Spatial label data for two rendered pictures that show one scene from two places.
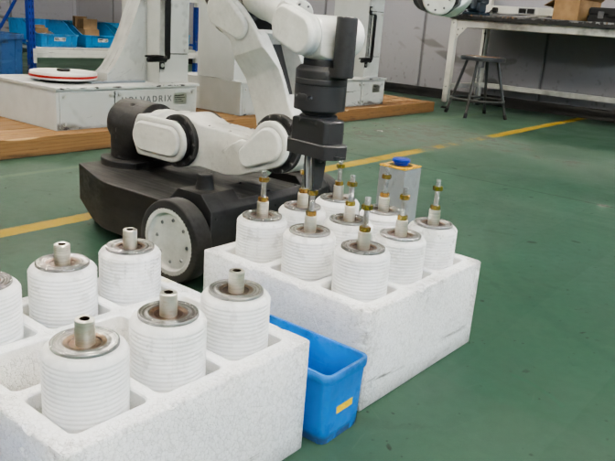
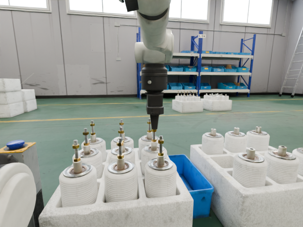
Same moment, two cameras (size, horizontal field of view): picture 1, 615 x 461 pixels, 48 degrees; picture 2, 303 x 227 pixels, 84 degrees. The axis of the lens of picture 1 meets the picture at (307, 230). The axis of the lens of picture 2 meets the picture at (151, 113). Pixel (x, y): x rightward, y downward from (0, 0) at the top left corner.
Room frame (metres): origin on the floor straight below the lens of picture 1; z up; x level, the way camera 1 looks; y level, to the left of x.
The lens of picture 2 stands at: (1.62, 0.38, 0.50)
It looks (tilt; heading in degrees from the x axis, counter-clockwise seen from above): 11 degrees down; 222
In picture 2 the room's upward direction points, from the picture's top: straight up
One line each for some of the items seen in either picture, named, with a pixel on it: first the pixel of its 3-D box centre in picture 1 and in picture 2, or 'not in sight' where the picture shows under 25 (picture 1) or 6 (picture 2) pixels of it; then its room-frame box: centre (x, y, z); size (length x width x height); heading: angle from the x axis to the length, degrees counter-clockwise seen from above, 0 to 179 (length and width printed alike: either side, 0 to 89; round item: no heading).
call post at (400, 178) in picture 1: (393, 230); (24, 197); (1.55, -0.20, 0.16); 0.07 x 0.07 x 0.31; 51
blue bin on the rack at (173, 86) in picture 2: not in sight; (174, 86); (-2.79, -2.68, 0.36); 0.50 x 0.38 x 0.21; 54
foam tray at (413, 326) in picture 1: (341, 297); (123, 191); (1.27, -0.08, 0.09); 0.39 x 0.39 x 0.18; 51
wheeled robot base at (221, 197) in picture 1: (189, 169); not in sight; (1.88, 0.34, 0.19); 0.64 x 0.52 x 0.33; 53
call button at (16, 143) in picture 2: (401, 162); (16, 145); (1.55, -0.20, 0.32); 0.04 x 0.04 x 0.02
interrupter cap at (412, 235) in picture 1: (400, 234); (122, 139); (1.20, -0.17, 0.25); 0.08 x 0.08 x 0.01
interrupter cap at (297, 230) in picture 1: (309, 230); (153, 148); (1.18, 0.00, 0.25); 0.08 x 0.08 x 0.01
